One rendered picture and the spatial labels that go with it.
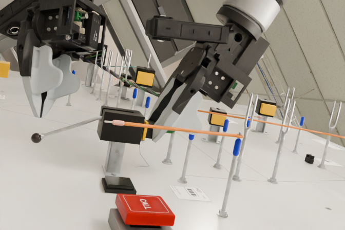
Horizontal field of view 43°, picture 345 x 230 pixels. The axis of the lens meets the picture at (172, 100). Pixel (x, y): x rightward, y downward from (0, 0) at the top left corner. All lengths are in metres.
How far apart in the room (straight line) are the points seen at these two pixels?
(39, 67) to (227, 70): 0.25
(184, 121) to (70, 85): 0.16
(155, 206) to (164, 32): 0.25
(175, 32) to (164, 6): 1.13
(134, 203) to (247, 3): 0.32
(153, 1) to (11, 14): 1.10
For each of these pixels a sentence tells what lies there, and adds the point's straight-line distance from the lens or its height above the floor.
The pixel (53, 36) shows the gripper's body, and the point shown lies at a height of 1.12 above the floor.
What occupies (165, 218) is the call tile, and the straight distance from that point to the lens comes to 0.44.
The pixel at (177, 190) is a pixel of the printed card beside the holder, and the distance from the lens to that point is 0.61.
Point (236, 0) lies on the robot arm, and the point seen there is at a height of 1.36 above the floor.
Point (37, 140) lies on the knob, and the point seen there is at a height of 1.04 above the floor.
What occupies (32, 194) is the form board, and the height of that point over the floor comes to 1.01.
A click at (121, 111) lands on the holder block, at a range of 0.61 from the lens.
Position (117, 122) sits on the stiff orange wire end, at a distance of 0.47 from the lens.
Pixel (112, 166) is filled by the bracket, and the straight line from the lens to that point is 0.62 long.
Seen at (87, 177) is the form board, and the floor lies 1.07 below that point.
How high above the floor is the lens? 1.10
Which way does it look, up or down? 11 degrees up
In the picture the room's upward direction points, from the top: 61 degrees clockwise
